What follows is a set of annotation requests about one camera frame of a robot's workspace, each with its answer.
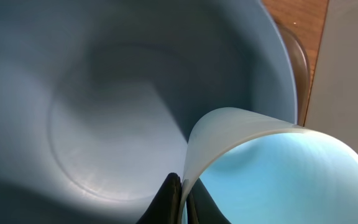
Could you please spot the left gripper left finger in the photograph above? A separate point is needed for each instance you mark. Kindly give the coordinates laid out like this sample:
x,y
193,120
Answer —
x,y
164,207

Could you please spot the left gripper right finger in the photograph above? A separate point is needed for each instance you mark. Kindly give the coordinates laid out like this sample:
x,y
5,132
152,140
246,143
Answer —
x,y
201,208

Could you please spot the light blue cup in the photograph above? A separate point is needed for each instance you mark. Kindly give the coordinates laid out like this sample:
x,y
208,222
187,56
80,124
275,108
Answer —
x,y
259,169

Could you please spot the dark blue plate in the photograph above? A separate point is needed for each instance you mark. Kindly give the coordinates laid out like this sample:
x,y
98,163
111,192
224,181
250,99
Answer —
x,y
98,98

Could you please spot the dark brown serving tray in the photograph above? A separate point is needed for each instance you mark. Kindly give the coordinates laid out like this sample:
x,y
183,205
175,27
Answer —
x,y
301,69

